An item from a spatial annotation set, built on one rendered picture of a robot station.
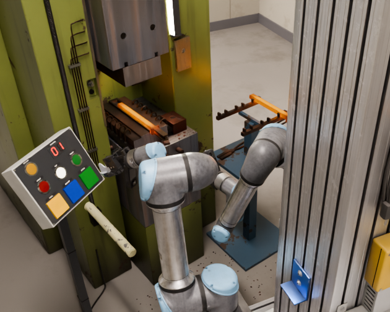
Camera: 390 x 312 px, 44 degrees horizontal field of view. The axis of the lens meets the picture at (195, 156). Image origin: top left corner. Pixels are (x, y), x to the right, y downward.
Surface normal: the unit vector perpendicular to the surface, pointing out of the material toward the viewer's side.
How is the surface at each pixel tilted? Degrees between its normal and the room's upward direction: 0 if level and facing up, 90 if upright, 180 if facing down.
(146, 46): 90
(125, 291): 0
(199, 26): 90
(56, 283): 0
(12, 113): 90
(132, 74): 90
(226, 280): 7
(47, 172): 60
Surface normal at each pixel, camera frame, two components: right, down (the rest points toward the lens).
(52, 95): 0.61, 0.43
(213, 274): 0.07, -0.84
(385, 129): 0.37, 0.51
